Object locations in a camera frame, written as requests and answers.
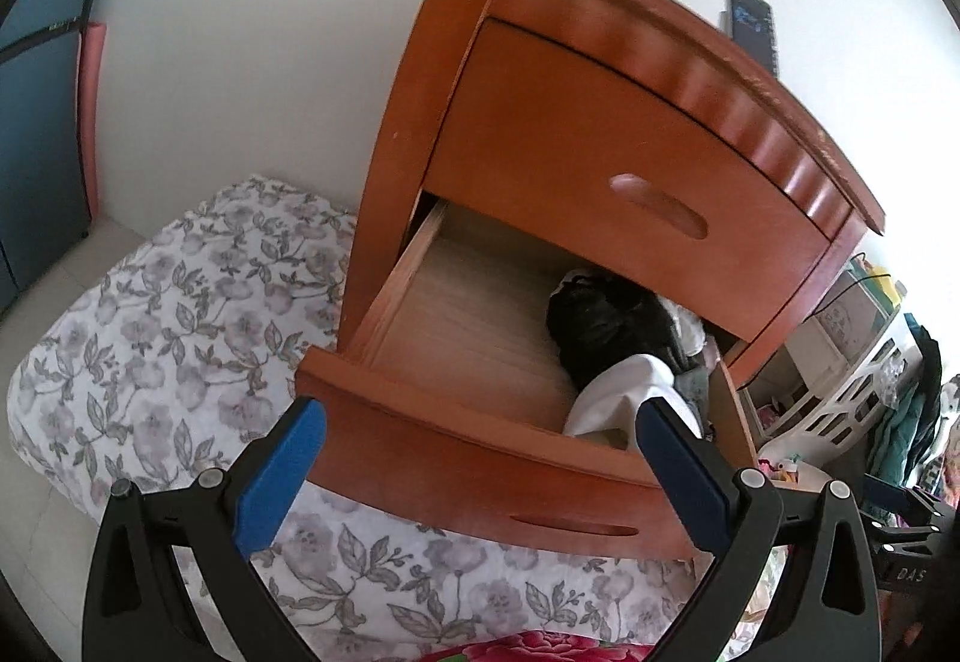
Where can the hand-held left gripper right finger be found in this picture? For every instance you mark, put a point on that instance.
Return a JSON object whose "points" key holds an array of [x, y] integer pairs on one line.
{"points": [[686, 474]]}

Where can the white small cabinet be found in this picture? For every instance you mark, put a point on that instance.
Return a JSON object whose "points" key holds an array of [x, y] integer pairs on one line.
{"points": [[840, 324]]}

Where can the teal jacket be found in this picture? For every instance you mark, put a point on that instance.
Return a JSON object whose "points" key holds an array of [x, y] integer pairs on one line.
{"points": [[907, 407]]}

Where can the white cloth garment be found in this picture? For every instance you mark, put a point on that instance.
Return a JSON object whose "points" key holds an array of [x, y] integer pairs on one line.
{"points": [[622, 392]]}

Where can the black lace underwear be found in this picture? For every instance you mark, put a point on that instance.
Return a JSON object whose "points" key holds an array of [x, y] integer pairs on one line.
{"points": [[600, 324]]}

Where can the wooden nightstand drawer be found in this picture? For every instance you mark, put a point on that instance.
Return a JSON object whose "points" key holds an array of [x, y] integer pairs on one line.
{"points": [[450, 437], [600, 129]]}

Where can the black smartphone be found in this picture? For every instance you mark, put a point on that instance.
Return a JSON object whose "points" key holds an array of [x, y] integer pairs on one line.
{"points": [[750, 24]]}

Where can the grey floral blanket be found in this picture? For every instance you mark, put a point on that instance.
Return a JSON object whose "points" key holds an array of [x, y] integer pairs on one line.
{"points": [[187, 332]]}

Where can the wooden nightstand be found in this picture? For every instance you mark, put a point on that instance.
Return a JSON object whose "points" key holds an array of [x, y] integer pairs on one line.
{"points": [[420, 107]]}

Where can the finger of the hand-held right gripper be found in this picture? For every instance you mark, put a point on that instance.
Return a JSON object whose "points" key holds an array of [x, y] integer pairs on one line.
{"points": [[896, 495]]}

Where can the pink mat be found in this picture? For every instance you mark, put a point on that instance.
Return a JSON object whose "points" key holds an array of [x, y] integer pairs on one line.
{"points": [[91, 107]]}

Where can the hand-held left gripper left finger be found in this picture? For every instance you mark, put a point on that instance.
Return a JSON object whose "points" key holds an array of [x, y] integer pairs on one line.
{"points": [[277, 482]]}

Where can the white plastic basket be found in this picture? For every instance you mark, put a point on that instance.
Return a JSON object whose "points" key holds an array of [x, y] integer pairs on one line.
{"points": [[847, 392]]}

